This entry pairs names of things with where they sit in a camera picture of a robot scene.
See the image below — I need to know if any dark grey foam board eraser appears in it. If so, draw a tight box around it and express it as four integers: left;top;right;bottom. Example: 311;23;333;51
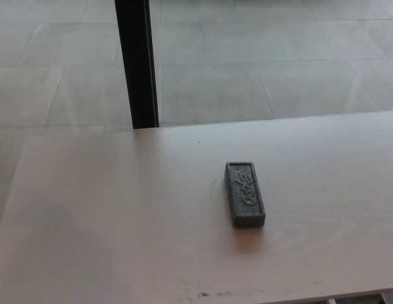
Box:
224;161;267;230

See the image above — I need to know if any black vertical window frame post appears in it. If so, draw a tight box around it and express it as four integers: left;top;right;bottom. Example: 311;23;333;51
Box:
114;0;160;130

